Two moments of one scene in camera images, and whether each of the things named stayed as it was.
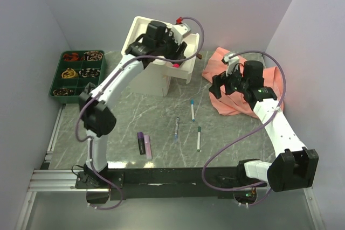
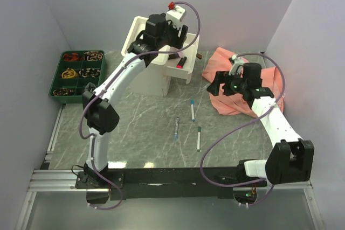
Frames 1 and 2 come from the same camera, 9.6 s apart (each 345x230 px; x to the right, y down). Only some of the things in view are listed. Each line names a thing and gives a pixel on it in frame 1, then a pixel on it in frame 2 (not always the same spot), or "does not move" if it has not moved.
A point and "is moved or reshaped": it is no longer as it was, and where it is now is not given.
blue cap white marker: x=192 y=102 does not move
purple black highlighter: x=141 y=143 is moved or reshaped
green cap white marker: x=199 y=133 does not move
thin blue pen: x=176 y=129 does not move
